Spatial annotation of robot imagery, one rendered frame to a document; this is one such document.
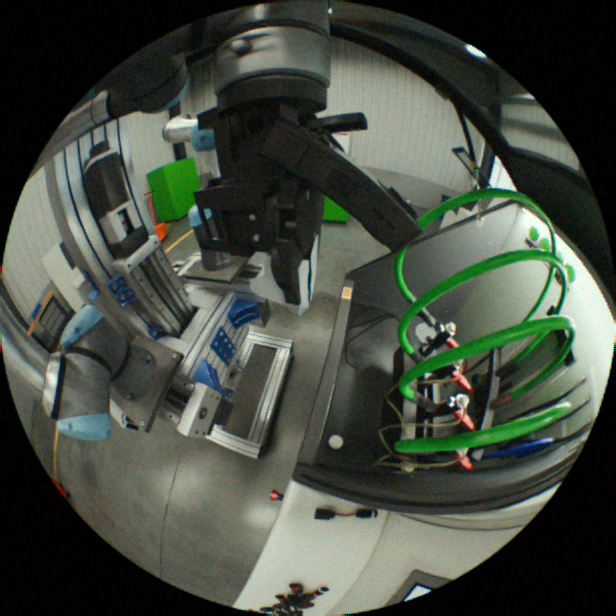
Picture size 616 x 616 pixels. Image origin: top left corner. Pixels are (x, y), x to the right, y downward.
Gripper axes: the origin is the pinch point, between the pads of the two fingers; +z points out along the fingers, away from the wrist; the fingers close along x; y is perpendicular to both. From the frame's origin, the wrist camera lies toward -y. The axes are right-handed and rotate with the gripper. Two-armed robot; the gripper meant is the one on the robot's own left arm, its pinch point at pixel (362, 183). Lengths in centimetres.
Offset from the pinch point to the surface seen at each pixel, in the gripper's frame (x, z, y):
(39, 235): 194, -422, 390
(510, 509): 39, 39, -14
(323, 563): 55, 53, 15
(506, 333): 24.7, 20.3, -9.4
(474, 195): 11.4, 10.2, -14.2
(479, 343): 24.7, 20.5, -6.6
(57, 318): 180, -201, 401
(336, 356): 6.5, 33.1, 24.7
